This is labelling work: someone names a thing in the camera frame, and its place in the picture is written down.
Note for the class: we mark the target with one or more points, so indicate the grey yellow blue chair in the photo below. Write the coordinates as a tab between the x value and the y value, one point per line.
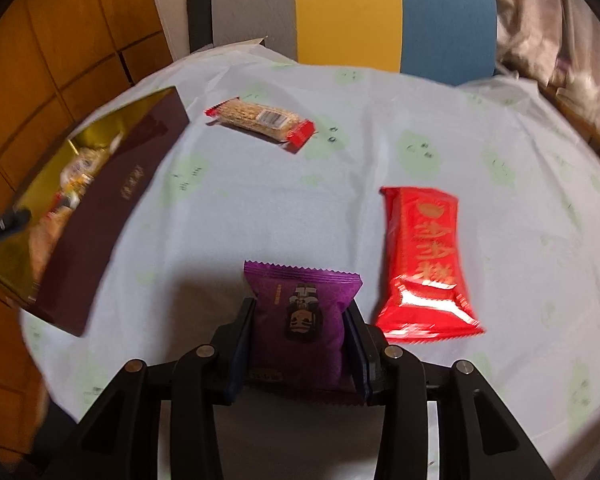
345	10

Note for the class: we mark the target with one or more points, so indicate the light crumpled cloth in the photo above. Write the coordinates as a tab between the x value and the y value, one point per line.
530	20

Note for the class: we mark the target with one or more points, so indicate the pale printed plastic tablecloth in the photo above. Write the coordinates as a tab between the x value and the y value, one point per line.
330	200

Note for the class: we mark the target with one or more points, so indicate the clear red-ended peanut bar packet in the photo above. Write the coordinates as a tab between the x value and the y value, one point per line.
255	115

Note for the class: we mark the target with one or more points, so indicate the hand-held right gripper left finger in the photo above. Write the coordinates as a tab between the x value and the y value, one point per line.
240	355

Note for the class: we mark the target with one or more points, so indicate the brown box with gold lining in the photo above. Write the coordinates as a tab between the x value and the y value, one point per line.
110	210

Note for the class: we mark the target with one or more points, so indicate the red snack packet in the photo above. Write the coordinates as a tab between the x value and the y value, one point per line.
425	260

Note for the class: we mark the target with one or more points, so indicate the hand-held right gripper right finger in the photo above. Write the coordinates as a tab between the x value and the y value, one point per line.
357	360

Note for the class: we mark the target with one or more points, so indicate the purple snack packet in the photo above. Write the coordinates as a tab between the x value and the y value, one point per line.
300	310

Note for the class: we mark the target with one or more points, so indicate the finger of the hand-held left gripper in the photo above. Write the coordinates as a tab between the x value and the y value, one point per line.
7	222

